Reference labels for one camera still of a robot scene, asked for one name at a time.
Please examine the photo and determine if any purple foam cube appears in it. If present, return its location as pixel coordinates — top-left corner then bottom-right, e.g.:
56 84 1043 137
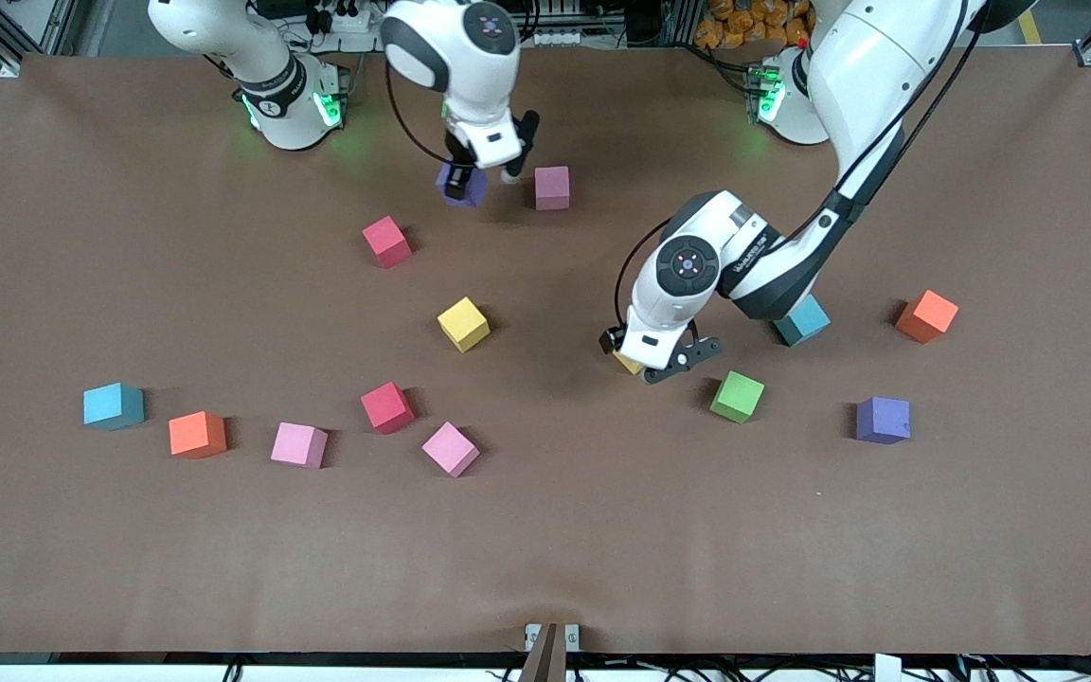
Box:
436 159 490 208
855 396 912 445

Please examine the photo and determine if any brown table cover sheet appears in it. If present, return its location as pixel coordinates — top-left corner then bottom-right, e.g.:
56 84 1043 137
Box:
0 45 1091 656

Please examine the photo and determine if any green foam cube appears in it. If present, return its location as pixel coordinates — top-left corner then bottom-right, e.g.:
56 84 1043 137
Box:
709 369 765 424

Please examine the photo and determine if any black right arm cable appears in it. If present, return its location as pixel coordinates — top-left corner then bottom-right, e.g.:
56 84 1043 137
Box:
385 57 456 167

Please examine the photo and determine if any metal clamp bracket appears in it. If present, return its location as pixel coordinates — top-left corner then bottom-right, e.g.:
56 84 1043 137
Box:
524 622 581 655

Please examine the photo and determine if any light blue foam cube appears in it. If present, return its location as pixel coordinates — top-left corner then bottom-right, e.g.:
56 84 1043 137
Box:
773 294 832 348
83 382 146 432

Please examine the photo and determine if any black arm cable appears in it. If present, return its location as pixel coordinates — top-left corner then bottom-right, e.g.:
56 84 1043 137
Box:
614 0 973 331
385 57 456 167

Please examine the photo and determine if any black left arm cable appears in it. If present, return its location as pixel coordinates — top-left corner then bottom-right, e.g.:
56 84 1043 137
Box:
614 0 973 331

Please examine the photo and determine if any pink foam cube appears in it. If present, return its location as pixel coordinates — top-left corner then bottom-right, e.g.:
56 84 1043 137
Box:
271 422 330 470
421 422 481 478
534 166 571 211

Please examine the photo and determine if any orange foam cube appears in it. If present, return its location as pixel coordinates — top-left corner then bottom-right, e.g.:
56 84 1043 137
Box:
894 289 960 345
169 410 228 460

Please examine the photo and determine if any red foam cube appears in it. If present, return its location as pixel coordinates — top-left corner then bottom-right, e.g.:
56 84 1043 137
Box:
362 215 414 269
360 381 417 436

